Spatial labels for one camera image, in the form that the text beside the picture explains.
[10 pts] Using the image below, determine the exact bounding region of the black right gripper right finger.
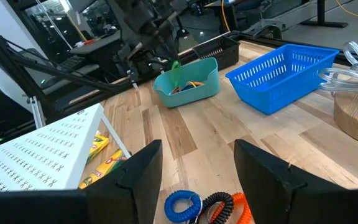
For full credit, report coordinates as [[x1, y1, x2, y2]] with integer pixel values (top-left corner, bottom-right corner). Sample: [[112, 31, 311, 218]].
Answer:
[[234, 138, 358, 224]]

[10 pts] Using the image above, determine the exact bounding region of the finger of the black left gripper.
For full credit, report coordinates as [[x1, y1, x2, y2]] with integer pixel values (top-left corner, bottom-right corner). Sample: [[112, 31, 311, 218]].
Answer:
[[162, 30, 176, 62], [170, 30, 181, 62]]

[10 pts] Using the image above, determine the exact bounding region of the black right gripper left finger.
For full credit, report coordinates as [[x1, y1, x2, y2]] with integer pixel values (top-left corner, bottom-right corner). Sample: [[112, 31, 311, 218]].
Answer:
[[0, 139, 163, 224]]

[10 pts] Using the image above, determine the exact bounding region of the green coil wristband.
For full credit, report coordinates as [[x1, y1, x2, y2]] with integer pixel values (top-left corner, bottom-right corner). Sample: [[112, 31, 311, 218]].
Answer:
[[168, 60, 182, 87]]

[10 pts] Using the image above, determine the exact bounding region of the yellow green crayon box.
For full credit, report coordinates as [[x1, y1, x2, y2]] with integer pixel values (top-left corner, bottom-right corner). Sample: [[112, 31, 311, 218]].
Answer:
[[85, 133, 111, 165], [78, 148, 127, 190]]

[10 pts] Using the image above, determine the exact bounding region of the orange red coil wristband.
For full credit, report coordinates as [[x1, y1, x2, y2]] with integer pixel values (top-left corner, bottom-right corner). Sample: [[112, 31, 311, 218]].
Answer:
[[170, 80, 206, 95]]

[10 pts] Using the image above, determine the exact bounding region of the black coil wristband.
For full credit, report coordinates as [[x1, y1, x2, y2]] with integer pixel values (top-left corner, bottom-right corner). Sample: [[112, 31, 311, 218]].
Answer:
[[193, 191, 235, 224]]

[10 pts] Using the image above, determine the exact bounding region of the black office chair base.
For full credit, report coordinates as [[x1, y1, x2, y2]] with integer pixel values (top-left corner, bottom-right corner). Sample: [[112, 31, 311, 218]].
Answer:
[[174, 14, 190, 39]]

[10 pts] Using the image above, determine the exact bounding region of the black desk leg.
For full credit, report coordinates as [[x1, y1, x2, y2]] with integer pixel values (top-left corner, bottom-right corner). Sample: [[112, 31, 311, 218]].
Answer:
[[299, 0, 349, 29]]

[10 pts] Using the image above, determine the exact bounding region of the black mesh basket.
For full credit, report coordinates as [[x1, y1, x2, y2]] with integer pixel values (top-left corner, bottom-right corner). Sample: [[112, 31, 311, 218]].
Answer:
[[191, 35, 241, 71]]

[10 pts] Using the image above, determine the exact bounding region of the teal plastic bin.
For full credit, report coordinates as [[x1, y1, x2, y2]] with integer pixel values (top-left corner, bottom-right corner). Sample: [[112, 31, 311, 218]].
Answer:
[[152, 57, 221, 109]]

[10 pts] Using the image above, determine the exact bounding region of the black arched clamp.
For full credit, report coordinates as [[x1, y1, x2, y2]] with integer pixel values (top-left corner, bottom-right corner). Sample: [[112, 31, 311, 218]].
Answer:
[[252, 24, 283, 40]]

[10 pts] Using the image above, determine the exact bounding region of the white perforated metal shelf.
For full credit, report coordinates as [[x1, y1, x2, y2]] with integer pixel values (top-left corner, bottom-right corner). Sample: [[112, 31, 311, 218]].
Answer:
[[0, 103, 132, 192]]

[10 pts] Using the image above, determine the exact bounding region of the blue slotted plastic basket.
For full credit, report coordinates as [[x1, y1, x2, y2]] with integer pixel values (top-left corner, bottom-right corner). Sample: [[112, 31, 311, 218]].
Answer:
[[224, 43, 341, 116]]

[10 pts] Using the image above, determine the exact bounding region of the yellow floor cable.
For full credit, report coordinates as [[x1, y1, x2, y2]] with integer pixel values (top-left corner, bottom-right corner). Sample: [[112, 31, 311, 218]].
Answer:
[[334, 0, 358, 19], [220, 0, 231, 32]]

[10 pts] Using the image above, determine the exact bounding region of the white aluminium bracket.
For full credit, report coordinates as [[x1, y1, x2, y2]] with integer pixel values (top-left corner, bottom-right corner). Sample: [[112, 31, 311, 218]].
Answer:
[[27, 95, 47, 131]]

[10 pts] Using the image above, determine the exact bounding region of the clear coiled lamp cord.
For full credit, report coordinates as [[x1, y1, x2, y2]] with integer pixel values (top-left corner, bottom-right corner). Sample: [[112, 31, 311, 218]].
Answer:
[[318, 40, 358, 94]]

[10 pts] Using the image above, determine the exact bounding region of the black aluminium rig frame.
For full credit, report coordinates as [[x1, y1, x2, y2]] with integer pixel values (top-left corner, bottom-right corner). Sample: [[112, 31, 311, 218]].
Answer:
[[0, 11, 358, 138]]

